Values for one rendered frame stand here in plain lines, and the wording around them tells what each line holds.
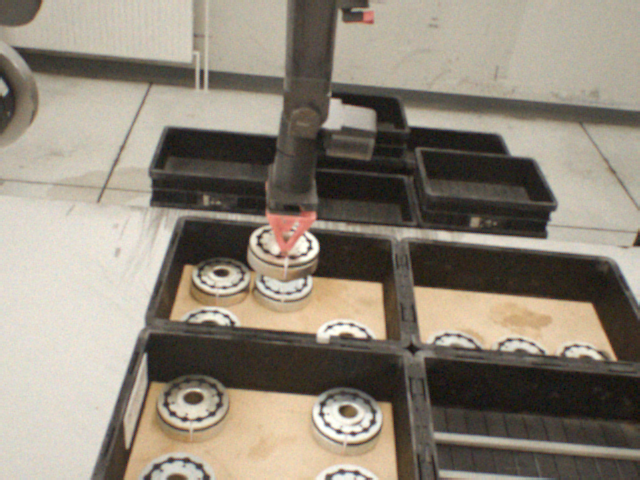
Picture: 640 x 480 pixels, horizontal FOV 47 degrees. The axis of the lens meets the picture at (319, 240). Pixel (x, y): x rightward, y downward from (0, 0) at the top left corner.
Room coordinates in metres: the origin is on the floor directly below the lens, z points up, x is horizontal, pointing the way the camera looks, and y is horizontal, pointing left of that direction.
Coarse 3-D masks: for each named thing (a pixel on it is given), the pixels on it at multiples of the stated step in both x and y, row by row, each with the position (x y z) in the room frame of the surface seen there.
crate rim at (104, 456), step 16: (144, 336) 0.78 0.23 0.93; (176, 336) 0.80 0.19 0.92; (192, 336) 0.80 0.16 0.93; (208, 336) 0.80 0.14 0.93; (224, 336) 0.80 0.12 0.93; (240, 336) 0.81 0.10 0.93; (256, 336) 0.81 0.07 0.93; (272, 336) 0.82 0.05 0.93; (352, 352) 0.81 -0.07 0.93; (368, 352) 0.81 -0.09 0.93; (384, 352) 0.81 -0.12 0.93; (400, 352) 0.82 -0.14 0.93; (128, 368) 0.72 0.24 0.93; (128, 384) 0.69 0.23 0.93; (128, 400) 0.66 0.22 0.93; (416, 400) 0.73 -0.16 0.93; (112, 416) 0.63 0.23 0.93; (416, 416) 0.70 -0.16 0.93; (112, 432) 0.62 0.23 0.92; (416, 432) 0.67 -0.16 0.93; (112, 448) 0.58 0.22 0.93; (416, 448) 0.64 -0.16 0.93; (96, 464) 0.56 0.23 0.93; (416, 464) 0.62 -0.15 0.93
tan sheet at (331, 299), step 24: (312, 288) 1.07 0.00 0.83; (336, 288) 1.08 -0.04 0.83; (360, 288) 1.09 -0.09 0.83; (240, 312) 0.98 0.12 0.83; (264, 312) 0.99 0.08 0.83; (288, 312) 0.99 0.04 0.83; (312, 312) 1.00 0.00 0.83; (336, 312) 1.01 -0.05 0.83; (360, 312) 1.02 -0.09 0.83; (384, 336) 0.96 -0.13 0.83
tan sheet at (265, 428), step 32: (160, 384) 0.79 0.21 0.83; (256, 416) 0.75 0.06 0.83; (288, 416) 0.76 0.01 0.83; (384, 416) 0.78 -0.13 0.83; (160, 448) 0.67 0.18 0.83; (192, 448) 0.68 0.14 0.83; (224, 448) 0.69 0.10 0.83; (256, 448) 0.69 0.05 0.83; (288, 448) 0.70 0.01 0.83; (320, 448) 0.71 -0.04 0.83; (384, 448) 0.72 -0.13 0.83
